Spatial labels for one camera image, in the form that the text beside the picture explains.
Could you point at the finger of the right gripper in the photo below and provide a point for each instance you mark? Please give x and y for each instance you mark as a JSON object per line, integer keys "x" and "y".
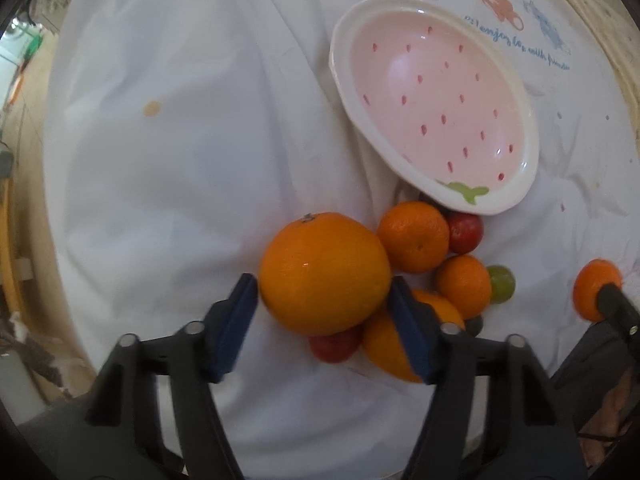
{"x": 622, "y": 315}

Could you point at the cream patterned blanket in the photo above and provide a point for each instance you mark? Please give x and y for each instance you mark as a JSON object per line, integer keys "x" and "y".
{"x": 620, "y": 44}

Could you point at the green cherry tomato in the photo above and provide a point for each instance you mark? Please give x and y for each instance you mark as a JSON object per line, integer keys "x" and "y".
{"x": 502, "y": 284}

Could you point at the small mandarin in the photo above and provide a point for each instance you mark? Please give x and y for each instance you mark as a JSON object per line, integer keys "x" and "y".
{"x": 465, "y": 282}
{"x": 593, "y": 276}

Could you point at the dark purple cherry tomato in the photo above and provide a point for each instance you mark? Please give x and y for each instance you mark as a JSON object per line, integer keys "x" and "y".
{"x": 474, "y": 326}

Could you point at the large orange front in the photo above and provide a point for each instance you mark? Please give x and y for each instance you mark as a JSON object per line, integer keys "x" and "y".
{"x": 381, "y": 342}

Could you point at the large orange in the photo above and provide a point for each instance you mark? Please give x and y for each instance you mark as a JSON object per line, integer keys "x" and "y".
{"x": 381, "y": 342}
{"x": 323, "y": 274}

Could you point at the red cherry tomato front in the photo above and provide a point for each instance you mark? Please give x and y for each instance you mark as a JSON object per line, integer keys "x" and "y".
{"x": 336, "y": 348}

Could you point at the red cherry tomato back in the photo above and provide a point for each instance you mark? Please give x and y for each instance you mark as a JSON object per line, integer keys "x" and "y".
{"x": 466, "y": 231}

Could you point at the white cartoon bed sheet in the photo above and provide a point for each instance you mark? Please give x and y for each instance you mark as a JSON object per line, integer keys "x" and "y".
{"x": 183, "y": 135}

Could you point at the yellow wooden chair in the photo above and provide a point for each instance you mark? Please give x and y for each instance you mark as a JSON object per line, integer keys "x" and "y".
{"x": 10, "y": 283}

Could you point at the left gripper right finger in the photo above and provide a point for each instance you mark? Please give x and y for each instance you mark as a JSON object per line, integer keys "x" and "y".
{"x": 493, "y": 414}

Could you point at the red cherry tomato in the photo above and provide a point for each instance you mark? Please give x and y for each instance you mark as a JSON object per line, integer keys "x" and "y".
{"x": 466, "y": 231}
{"x": 336, "y": 348}

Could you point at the operator hand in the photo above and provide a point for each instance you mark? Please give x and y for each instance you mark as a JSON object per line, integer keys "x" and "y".
{"x": 607, "y": 422}

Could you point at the pink strawberry ceramic bowl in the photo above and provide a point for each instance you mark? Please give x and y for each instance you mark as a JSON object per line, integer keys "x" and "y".
{"x": 439, "y": 103}

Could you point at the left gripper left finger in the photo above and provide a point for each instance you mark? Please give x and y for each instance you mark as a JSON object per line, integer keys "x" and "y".
{"x": 150, "y": 414}

